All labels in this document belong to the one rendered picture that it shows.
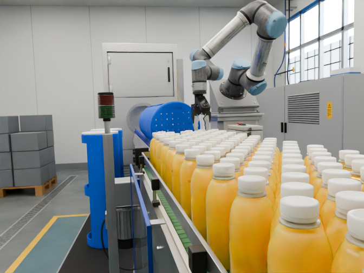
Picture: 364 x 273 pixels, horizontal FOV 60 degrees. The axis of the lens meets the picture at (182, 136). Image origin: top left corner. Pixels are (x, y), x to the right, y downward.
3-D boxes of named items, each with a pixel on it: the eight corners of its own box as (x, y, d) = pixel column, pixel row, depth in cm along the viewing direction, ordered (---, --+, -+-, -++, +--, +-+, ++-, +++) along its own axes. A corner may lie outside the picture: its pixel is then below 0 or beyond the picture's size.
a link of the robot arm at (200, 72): (210, 60, 158) (198, 59, 153) (210, 82, 159) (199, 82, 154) (199, 62, 164) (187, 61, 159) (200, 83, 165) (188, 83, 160)
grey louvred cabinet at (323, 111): (286, 183, 490) (285, 90, 479) (394, 238, 277) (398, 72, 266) (252, 185, 484) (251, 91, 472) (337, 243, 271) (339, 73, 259)
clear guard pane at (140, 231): (135, 269, 145) (131, 166, 141) (158, 444, 68) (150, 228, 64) (134, 270, 145) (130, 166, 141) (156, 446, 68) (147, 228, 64)
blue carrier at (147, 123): (174, 138, 264) (171, 104, 262) (201, 150, 179) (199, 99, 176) (140, 141, 258) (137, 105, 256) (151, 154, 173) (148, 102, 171)
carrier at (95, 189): (117, 232, 273) (83, 239, 259) (112, 131, 266) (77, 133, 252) (128, 243, 248) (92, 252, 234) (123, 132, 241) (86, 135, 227)
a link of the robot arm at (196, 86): (208, 82, 156) (192, 82, 155) (208, 91, 157) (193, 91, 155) (204, 83, 164) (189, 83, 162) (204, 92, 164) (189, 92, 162)
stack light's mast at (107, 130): (115, 132, 127) (114, 92, 126) (115, 133, 121) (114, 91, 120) (99, 133, 126) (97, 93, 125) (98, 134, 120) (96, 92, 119)
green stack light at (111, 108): (115, 117, 127) (114, 105, 127) (115, 117, 121) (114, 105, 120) (98, 118, 126) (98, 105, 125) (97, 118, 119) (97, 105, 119)
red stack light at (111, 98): (114, 105, 127) (114, 95, 126) (114, 104, 120) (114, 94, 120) (98, 105, 125) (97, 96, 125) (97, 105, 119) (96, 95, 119)
